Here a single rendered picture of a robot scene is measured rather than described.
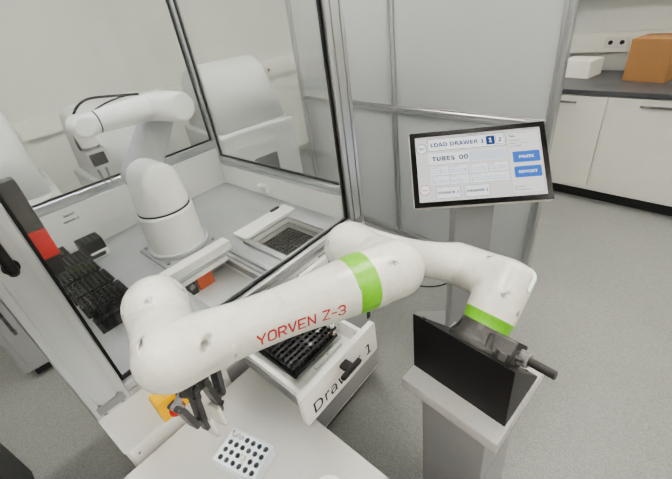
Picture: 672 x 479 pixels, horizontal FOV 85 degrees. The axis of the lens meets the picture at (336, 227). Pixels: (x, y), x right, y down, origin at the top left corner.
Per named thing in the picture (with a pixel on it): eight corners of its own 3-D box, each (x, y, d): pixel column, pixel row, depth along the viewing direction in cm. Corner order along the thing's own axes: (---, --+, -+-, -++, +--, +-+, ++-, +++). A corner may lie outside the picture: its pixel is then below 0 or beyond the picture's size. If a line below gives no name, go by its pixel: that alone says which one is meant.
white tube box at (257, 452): (276, 454, 91) (273, 445, 89) (256, 489, 85) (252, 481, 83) (238, 435, 96) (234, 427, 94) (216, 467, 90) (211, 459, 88)
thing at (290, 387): (368, 345, 107) (366, 331, 103) (307, 414, 91) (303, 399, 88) (278, 294, 131) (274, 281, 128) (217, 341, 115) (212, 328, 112)
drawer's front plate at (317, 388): (377, 348, 107) (374, 321, 102) (308, 427, 90) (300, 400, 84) (372, 345, 108) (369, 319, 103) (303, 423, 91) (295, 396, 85)
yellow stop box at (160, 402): (192, 403, 97) (182, 386, 93) (167, 425, 93) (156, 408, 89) (182, 393, 100) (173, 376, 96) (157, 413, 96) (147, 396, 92)
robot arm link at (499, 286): (469, 316, 108) (497, 258, 109) (518, 341, 96) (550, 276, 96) (445, 304, 101) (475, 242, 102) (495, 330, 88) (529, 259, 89)
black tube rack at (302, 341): (338, 341, 109) (336, 326, 106) (296, 384, 98) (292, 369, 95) (288, 312, 122) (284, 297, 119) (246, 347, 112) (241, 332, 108)
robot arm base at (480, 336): (556, 389, 88) (567, 366, 89) (539, 385, 78) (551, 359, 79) (462, 335, 108) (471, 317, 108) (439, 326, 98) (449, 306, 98)
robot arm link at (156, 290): (171, 254, 68) (106, 280, 63) (186, 290, 58) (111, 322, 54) (195, 309, 75) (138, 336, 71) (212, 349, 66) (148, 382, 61)
